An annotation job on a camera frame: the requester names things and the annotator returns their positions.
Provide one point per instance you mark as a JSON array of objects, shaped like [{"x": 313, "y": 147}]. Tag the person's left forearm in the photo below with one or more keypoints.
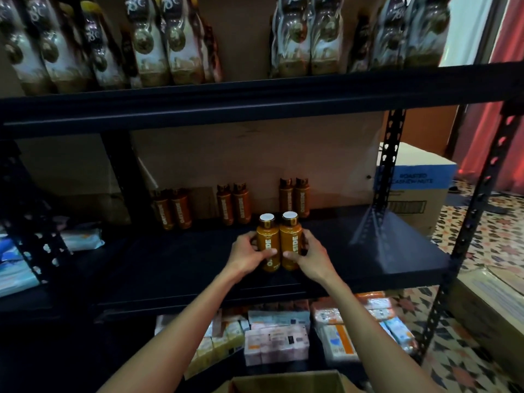
[{"x": 172, "y": 344}]

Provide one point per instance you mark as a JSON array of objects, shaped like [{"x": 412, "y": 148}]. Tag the black metal shelf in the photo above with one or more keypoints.
[
  {"x": 246, "y": 102},
  {"x": 33, "y": 241}
]

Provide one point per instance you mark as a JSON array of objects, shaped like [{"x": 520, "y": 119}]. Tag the Oatside bottle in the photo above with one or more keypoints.
[
  {"x": 291, "y": 235},
  {"x": 268, "y": 237}
]

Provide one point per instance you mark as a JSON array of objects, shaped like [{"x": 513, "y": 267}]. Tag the orange Oatside bottles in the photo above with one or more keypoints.
[{"x": 225, "y": 204}]

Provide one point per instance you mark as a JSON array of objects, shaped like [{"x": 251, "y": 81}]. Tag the tissue packs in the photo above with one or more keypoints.
[{"x": 214, "y": 348}]

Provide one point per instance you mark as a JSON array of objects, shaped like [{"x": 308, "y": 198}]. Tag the flat white packet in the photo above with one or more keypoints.
[{"x": 278, "y": 317}]

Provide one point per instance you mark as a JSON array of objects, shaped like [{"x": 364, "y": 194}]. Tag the person's right hand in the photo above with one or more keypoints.
[{"x": 315, "y": 259}]

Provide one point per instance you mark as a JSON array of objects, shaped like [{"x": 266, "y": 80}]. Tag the row of pale pink packets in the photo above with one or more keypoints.
[{"x": 372, "y": 305}]

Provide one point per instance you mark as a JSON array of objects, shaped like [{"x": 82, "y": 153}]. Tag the person's left hand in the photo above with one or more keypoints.
[{"x": 244, "y": 259}]

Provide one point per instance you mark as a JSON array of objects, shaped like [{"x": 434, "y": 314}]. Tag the brown wooden cabinet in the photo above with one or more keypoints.
[{"x": 430, "y": 131}]

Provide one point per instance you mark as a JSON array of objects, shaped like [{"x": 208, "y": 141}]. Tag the row of wet wipe packs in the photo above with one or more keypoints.
[{"x": 24, "y": 270}]

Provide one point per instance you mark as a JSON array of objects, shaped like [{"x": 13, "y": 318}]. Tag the row of orange blue packets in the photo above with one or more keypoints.
[{"x": 340, "y": 341}]

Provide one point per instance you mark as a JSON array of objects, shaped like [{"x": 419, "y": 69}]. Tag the blue white cashew carton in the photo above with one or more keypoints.
[{"x": 417, "y": 188}]

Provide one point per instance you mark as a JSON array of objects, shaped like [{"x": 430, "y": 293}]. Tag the row of yellow-capped coffee bottles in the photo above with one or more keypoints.
[{"x": 164, "y": 45}]

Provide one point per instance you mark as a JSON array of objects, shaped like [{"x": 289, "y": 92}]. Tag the person's right forearm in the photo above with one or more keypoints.
[{"x": 381, "y": 344}]

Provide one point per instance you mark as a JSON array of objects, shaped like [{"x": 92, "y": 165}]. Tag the printed cardboard box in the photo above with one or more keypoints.
[{"x": 286, "y": 382}]

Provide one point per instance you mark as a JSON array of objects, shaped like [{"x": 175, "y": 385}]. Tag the stack of pink white boxes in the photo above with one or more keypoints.
[{"x": 277, "y": 346}]

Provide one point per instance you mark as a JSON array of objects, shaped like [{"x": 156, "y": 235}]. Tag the red curtain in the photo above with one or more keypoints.
[{"x": 499, "y": 118}]

